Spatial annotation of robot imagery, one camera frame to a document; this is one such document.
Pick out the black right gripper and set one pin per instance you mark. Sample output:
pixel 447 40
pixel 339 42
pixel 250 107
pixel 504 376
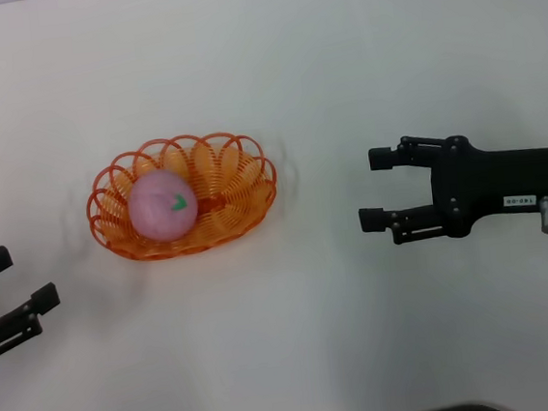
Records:
pixel 495 179

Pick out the pink toy peach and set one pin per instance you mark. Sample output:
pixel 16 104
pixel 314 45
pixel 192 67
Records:
pixel 158 212

